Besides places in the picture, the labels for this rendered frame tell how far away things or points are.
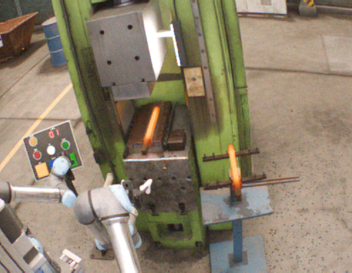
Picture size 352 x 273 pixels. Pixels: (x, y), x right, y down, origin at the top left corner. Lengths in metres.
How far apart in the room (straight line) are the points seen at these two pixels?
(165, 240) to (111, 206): 1.35
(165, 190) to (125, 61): 0.83
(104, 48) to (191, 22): 0.46
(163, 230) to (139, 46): 1.37
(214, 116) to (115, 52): 0.68
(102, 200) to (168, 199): 0.99
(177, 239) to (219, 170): 0.62
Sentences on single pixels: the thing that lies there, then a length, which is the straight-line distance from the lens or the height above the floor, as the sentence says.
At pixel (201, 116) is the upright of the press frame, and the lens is 2.13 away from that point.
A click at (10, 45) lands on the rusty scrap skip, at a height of 0.43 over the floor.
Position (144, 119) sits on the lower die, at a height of 0.99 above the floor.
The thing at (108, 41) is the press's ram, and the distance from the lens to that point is 1.84.
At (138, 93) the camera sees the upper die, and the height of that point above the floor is 1.30.
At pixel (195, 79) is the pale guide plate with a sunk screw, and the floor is 1.29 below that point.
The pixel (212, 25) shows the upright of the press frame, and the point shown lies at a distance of 1.88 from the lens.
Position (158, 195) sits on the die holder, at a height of 0.62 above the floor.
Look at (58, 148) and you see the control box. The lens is 2.15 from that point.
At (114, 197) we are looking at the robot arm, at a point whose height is 1.30.
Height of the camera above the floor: 2.20
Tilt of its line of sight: 35 degrees down
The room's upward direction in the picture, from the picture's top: 12 degrees counter-clockwise
